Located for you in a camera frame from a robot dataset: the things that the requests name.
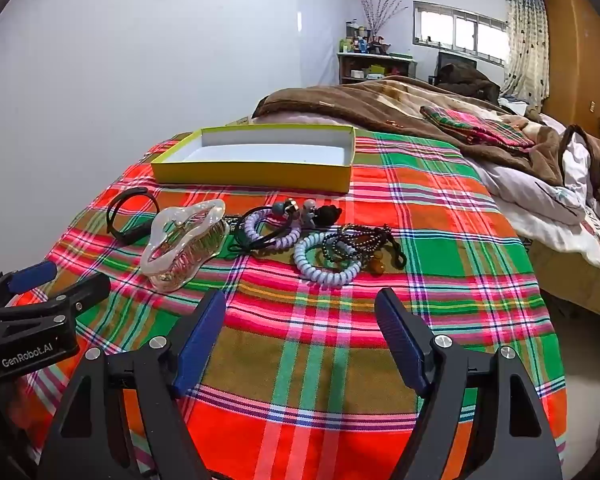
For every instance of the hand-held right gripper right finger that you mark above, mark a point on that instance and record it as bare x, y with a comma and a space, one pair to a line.
400, 340

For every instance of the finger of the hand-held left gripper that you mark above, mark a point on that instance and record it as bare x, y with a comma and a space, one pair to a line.
30, 275
80, 295

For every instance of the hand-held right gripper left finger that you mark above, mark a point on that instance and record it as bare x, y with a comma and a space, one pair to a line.
200, 340

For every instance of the amber bead pendant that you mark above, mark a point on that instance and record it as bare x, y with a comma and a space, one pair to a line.
377, 265

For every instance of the clear plastic hair claw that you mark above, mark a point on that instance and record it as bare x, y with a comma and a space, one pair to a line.
180, 255

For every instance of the yellow cardboard box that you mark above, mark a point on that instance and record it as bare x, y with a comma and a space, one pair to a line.
260, 152

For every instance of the plaid bedsheet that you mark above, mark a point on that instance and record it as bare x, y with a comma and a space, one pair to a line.
310, 360

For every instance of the white floral quilt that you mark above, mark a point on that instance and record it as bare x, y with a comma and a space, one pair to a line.
570, 240

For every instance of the folded plaid cloth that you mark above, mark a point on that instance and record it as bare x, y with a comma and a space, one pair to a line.
475, 125

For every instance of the brown fleece blanket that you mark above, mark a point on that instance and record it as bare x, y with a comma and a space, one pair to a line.
360, 100

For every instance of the dark jacket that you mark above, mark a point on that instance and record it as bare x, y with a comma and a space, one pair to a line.
467, 82

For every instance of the wooden shelf unit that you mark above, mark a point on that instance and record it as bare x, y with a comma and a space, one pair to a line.
347, 67

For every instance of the black monitor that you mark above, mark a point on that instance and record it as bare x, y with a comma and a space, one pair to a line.
450, 59

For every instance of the group of bottles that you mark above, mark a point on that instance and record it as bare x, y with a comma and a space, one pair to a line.
360, 42

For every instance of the window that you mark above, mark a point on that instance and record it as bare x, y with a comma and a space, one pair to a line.
460, 30

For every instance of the patterned curtain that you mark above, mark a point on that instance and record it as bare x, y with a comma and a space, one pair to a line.
527, 45

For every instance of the vase of bare branches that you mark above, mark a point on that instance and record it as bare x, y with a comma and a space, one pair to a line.
377, 12

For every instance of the wooden wardrobe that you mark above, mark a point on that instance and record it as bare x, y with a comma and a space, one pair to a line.
580, 60

